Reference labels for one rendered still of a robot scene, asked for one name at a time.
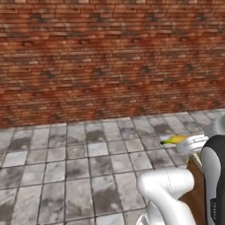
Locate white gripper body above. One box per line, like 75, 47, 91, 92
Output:
176, 134, 210, 156

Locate brown wooden dining table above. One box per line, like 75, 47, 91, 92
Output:
178, 151, 207, 225

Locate yellow banana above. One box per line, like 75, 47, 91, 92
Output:
160, 134, 190, 146

